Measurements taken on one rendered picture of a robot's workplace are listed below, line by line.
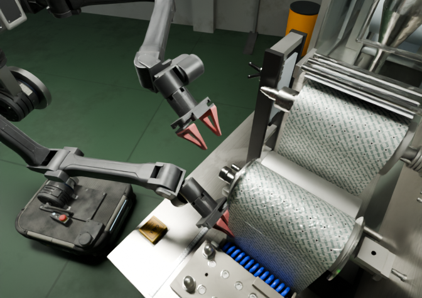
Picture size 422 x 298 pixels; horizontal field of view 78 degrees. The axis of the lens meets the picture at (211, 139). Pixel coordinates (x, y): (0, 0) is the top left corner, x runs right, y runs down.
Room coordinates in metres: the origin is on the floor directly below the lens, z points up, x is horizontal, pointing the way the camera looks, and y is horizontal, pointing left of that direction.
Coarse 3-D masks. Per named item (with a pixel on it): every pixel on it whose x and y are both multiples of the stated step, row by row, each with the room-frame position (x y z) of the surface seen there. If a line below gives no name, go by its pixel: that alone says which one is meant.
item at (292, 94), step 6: (282, 90) 0.56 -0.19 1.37; (288, 90) 0.56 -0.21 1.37; (294, 90) 0.56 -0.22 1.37; (282, 96) 0.55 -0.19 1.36; (288, 96) 0.54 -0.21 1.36; (294, 96) 0.54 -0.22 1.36; (276, 102) 0.55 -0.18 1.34; (282, 102) 0.54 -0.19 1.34; (288, 102) 0.53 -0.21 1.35; (282, 108) 0.53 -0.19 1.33; (288, 108) 0.53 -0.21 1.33
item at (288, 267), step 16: (240, 224) 0.27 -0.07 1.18; (240, 240) 0.26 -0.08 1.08; (256, 240) 0.24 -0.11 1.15; (256, 256) 0.23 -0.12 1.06; (272, 256) 0.21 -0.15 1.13; (288, 256) 0.19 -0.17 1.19; (272, 272) 0.20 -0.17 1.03; (288, 272) 0.18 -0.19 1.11; (304, 272) 0.16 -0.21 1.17; (304, 288) 0.15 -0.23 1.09
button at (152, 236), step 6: (150, 222) 0.39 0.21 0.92; (156, 222) 0.39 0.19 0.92; (144, 228) 0.36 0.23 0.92; (150, 228) 0.36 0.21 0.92; (156, 228) 0.36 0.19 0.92; (162, 228) 0.36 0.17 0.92; (144, 234) 0.34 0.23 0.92; (150, 234) 0.34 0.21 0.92; (156, 234) 0.34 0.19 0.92; (162, 234) 0.35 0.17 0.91; (150, 240) 0.32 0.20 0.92; (156, 240) 0.33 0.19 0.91
